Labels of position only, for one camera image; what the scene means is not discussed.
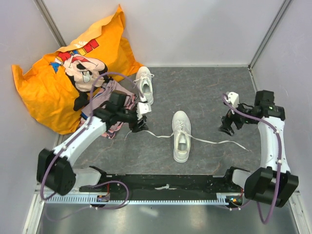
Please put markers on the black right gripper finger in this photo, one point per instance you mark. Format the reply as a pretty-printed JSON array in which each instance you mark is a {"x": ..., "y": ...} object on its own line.
[
  {"x": 227, "y": 130},
  {"x": 226, "y": 121}
]

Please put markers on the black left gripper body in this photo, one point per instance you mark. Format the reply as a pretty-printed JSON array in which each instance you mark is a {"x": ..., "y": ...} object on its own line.
[{"x": 129, "y": 115}]

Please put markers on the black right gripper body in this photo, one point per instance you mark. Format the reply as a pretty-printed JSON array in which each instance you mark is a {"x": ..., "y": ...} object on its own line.
[{"x": 239, "y": 119}]

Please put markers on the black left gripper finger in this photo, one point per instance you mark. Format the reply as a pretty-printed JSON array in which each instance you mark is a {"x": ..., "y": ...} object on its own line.
[
  {"x": 142, "y": 124},
  {"x": 137, "y": 127}
]

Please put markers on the white sneaker with laces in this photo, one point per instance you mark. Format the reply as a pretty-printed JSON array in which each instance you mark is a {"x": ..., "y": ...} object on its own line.
[{"x": 181, "y": 131}]

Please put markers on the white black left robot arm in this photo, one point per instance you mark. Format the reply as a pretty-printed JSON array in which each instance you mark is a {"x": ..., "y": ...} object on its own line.
[{"x": 55, "y": 167}]

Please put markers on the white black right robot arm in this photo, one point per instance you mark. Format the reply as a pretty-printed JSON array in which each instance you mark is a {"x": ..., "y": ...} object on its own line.
[{"x": 273, "y": 180}]

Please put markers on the pink patterned cloth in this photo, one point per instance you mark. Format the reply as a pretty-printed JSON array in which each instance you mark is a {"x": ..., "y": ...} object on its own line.
[{"x": 114, "y": 90}]

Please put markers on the white tied sneaker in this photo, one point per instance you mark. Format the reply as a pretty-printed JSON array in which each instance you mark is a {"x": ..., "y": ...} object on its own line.
[{"x": 144, "y": 85}]

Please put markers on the white tape scrap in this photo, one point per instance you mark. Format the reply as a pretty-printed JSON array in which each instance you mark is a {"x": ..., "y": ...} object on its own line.
[{"x": 166, "y": 187}]

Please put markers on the orange cartoon print bag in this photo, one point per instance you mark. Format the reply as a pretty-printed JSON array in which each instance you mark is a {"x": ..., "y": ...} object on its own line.
[{"x": 58, "y": 86}]

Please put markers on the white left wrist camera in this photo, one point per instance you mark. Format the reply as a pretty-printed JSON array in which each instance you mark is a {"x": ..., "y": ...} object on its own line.
[{"x": 142, "y": 108}]

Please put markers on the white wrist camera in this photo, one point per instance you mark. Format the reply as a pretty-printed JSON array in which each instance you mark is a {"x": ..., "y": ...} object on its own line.
[
  {"x": 142, "y": 108},
  {"x": 232, "y": 98}
]

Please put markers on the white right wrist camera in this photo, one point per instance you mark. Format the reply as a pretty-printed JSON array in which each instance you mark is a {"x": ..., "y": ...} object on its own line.
[{"x": 232, "y": 98}]

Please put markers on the slotted aluminium cable duct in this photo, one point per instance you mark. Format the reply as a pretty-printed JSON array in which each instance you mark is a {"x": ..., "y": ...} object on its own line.
[{"x": 87, "y": 198}]

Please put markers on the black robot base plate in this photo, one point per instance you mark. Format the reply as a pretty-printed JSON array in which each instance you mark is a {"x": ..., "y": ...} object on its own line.
[{"x": 142, "y": 187}]

